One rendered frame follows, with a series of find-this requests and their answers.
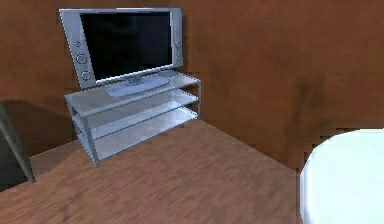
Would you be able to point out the glass shelf television stand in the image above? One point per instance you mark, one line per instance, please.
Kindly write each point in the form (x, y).
(140, 113)

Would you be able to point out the silver flat television set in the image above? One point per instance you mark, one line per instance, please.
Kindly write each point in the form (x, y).
(126, 43)

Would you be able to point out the dark grey furniture piece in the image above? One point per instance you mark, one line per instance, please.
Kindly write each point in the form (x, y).
(10, 153)

